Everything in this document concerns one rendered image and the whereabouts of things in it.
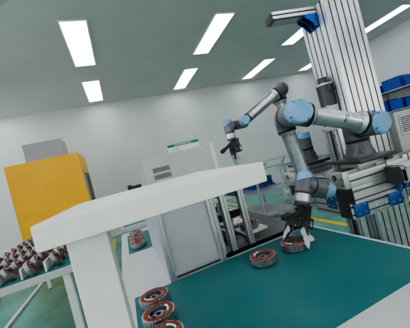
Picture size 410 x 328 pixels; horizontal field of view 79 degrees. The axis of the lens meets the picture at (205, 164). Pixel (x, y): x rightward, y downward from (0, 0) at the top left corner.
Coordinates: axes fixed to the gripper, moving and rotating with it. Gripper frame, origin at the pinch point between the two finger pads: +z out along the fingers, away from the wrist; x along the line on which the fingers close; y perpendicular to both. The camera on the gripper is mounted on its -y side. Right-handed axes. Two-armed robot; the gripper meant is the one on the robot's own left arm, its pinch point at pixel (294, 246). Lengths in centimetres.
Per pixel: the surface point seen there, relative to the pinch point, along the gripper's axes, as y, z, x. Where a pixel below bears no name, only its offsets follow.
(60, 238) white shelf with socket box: -94, 7, -41
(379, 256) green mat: 5.1, -2.0, -32.0
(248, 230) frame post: -10.5, -2.9, 19.9
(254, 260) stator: -19.9, 9.2, 2.8
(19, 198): -143, 11, 425
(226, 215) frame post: -23.6, -7.9, 22.7
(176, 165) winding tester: -49, -27, 38
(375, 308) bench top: -18.4, 12.1, -42.3
